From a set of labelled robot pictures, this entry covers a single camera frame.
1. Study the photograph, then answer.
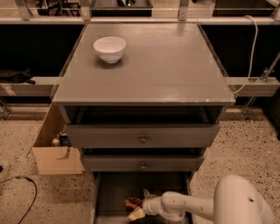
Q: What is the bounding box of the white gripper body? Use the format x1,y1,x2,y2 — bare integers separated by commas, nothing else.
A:
143,195,164,215

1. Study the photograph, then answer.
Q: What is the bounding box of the round middle drawer knob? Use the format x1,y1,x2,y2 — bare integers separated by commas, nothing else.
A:
140,163,146,170

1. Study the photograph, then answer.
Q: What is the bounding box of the round drawer knob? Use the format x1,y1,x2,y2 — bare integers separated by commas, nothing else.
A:
140,136,147,144
140,163,146,170

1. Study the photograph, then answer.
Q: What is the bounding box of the grey bottom drawer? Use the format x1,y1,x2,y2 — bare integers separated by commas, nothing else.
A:
89,172,195,224

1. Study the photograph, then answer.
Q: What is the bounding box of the grey drawer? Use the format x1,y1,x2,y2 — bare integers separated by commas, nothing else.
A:
89,172,195,224
65,124,220,149
83,155,204,172

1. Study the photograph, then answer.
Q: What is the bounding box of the round top drawer knob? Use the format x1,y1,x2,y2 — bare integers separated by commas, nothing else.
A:
140,136,147,144

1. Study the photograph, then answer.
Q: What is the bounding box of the grey middle drawer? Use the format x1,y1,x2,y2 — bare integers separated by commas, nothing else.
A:
83,155,204,172

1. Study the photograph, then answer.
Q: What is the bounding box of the grey drawer cabinet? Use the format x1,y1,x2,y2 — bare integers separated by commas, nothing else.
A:
53,23,235,224

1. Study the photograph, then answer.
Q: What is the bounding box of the grey top drawer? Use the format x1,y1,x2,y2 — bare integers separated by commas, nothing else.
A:
65,124,220,149

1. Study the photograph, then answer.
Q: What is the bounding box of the wooden side box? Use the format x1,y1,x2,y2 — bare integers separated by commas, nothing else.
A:
31,105,84,175

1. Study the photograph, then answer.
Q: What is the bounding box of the white ceramic bowl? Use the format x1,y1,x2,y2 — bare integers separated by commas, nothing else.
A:
94,37,126,64

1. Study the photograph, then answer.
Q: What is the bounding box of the dark tray in background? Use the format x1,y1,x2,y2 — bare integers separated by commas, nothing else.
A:
90,0,153,17

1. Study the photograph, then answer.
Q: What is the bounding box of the black floor cable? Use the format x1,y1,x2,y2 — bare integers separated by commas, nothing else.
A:
0,176,39,224

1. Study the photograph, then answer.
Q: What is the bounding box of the black object on rail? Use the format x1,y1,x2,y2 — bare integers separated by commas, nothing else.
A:
0,69,36,85

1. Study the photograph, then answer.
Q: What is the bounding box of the white hanging cable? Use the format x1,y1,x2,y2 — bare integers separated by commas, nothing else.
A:
232,15,260,95

